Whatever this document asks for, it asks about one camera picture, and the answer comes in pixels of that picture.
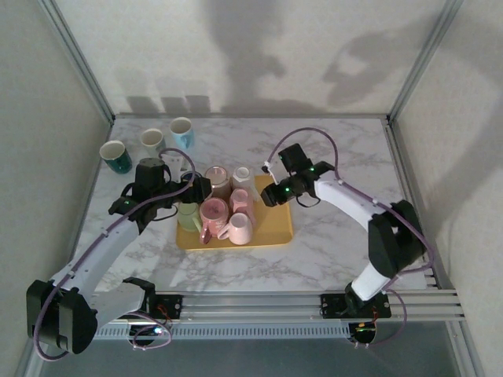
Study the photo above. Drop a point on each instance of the pale pink mug purple interior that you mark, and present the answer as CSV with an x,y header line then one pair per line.
x,y
218,178

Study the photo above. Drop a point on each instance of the pink floral mug red interior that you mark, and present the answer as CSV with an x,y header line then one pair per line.
x,y
214,214

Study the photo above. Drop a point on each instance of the light green mug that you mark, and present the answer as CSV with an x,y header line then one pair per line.
x,y
188,216

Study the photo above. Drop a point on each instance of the white faceted mug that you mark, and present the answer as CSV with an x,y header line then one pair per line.
x,y
241,176

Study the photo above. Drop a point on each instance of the teal patterned mug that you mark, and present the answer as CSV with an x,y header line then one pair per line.
x,y
120,163

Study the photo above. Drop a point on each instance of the grey mug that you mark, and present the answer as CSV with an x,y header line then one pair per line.
x,y
151,138

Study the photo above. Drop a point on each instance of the light pink ceramic mug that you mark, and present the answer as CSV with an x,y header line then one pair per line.
x,y
239,229

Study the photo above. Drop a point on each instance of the light blue mug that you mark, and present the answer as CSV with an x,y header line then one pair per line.
x,y
182,137

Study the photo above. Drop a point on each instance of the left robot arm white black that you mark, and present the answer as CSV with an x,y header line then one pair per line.
x,y
98,251

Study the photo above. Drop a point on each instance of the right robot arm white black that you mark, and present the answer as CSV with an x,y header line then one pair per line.
x,y
346,200

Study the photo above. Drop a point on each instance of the yellow plastic tray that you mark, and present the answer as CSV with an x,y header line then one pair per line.
x,y
275,228

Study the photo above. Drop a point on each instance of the aluminium table edge rail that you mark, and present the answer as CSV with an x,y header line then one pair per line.
x,y
236,116

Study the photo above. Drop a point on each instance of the aluminium side rail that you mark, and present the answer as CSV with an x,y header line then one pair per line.
x,y
399,157

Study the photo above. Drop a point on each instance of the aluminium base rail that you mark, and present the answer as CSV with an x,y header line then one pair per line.
x,y
251,306

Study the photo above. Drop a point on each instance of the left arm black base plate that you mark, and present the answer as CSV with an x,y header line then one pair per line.
x,y
173,304

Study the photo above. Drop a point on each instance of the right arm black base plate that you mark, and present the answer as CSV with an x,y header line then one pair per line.
x,y
330,306

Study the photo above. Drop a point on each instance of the aluminium upright post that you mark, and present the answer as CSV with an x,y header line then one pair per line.
x,y
423,59
80,63

